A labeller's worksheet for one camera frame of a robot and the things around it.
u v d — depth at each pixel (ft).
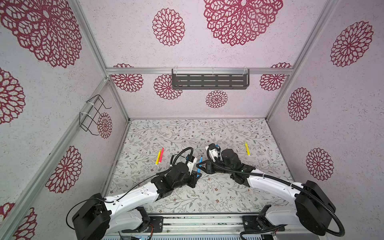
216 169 2.29
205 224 2.48
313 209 1.35
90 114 2.53
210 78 3.09
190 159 2.27
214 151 2.39
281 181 1.61
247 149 3.36
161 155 3.28
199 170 2.49
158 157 3.20
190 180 2.25
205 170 2.35
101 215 1.32
